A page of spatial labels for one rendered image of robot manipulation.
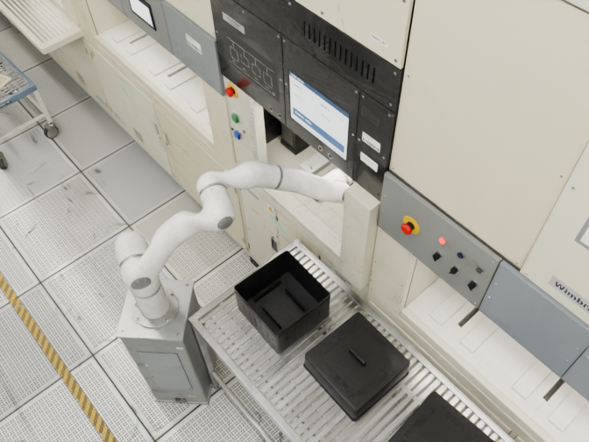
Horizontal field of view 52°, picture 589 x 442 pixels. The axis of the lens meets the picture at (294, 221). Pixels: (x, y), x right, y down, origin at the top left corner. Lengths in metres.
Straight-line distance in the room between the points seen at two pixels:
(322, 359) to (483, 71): 1.28
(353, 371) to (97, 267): 1.92
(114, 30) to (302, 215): 1.75
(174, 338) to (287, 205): 0.75
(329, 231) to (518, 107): 1.33
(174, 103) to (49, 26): 1.13
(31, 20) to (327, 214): 2.33
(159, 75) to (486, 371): 2.21
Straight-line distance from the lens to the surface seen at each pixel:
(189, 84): 3.31
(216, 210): 2.06
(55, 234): 3.96
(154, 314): 2.52
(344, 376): 2.28
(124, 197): 3.99
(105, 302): 3.58
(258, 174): 2.06
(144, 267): 2.19
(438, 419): 2.11
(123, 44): 3.68
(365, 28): 1.66
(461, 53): 1.47
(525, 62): 1.38
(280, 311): 2.50
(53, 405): 3.41
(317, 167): 2.77
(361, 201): 2.01
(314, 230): 2.59
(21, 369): 3.56
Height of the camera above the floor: 2.98
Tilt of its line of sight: 54 degrees down
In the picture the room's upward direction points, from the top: 2 degrees counter-clockwise
